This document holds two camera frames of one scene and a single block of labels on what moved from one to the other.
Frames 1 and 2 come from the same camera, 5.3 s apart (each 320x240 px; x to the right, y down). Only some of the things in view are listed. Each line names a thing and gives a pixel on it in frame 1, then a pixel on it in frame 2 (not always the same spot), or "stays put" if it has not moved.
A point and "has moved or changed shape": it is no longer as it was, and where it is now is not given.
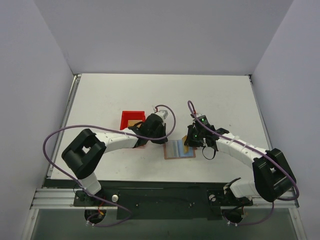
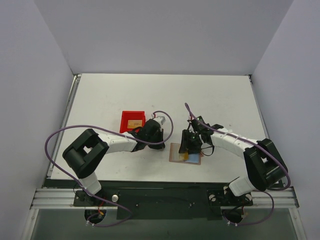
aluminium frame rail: x=59 y=199 stays put
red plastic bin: x=127 y=115 stays put
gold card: x=186 y=149 has moved or changed shape
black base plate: x=163 y=204 stays put
